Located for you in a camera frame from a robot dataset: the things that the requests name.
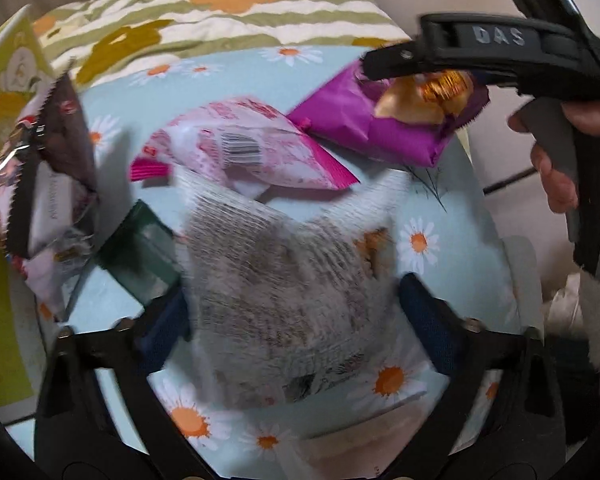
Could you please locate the green cardboard box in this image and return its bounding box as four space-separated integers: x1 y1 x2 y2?
0 12 56 408

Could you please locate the dark cartoon snack packet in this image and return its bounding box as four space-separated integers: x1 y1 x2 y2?
0 72 101 266

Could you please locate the person's right hand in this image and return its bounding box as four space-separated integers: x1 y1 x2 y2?
509 100 600 213

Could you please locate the floral striped blanket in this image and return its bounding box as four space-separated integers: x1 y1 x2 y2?
30 0 413 86

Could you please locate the purple snack packet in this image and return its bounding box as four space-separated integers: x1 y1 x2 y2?
286 57 491 168

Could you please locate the dark green snack packet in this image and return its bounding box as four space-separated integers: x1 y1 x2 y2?
70 199 181 311

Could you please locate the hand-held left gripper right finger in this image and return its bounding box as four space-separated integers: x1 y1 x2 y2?
397 272 568 480

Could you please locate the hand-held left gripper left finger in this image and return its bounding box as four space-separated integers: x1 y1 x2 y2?
32 285 206 480

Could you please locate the blue daisy tablecloth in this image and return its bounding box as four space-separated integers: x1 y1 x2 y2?
5 45 541 480

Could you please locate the pale cartoon snack packet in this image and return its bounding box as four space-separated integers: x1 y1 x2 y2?
10 235 98 322

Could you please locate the white snack packet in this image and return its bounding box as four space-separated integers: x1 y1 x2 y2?
172 167 431 411

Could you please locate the pink snack packet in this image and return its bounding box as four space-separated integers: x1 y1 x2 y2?
130 96 358 196

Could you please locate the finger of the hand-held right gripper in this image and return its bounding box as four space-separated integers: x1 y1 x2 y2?
361 14 456 82

